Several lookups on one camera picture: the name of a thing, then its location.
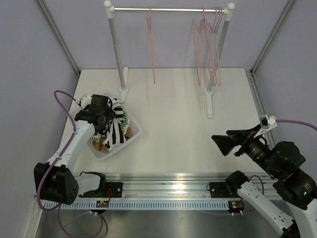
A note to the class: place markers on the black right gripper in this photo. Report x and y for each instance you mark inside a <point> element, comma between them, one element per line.
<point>227,142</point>

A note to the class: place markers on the pink wire hanger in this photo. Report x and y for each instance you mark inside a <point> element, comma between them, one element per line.
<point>219,49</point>

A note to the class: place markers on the green white striped tank top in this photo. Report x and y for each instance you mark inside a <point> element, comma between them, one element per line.
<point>123,121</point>

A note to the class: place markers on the light blue wire hanger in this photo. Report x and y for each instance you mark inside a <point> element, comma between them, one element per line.
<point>211,45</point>

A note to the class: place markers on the black white striped tank top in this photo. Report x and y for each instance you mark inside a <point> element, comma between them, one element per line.
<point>116,105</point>

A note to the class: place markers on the tan brown tank top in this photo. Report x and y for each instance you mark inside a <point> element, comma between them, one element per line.
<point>112,140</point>

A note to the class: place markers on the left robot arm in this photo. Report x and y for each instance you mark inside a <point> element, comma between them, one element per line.
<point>54,180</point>

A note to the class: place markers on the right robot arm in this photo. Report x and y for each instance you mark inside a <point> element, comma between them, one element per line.
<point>282,163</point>

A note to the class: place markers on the white clothes rack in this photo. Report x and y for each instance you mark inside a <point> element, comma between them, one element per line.
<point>209,14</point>

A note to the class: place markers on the white plastic basket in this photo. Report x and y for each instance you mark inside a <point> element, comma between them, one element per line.
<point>105,154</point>

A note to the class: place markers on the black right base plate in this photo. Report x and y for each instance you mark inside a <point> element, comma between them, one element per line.
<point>219,190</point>

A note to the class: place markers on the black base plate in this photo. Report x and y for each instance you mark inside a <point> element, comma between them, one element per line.
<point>109,189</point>
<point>219,190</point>

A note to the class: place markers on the white slotted cable duct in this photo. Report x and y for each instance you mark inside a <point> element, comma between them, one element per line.
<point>148,205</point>

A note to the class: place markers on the aluminium mounting rail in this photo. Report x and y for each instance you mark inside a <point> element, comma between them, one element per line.
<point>163,186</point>

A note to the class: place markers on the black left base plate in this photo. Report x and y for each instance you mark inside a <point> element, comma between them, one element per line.
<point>109,189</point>

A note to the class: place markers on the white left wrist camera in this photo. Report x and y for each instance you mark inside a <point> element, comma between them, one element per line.
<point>84,101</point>

